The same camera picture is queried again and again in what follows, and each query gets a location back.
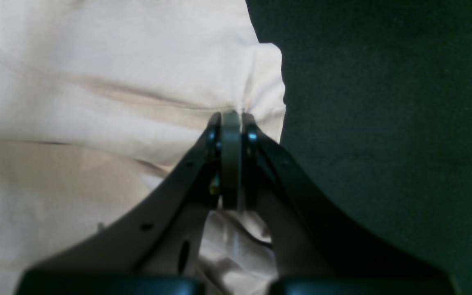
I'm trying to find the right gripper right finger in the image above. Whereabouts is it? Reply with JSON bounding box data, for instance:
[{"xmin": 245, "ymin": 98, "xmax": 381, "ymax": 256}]
[{"xmin": 241, "ymin": 113, "xmax": 457, "ymax": 295}]

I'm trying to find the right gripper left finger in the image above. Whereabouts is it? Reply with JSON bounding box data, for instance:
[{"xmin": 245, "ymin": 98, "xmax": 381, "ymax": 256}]
[{"xmin": 16, "ymin": 111, "xmax": 242, "ymax": 295}]

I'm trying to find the pink T-shirt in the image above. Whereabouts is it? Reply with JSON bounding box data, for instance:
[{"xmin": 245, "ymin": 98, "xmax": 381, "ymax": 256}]
[{"xmin": 0, "ymin": 0, "xmax": 286, "ymax": 295}]

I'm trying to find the black table cloth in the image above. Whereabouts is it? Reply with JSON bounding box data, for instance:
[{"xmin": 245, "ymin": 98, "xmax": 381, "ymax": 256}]
[{"xmin": 247, "ymin": 0, "xmax": 472, "ymax": 295}]

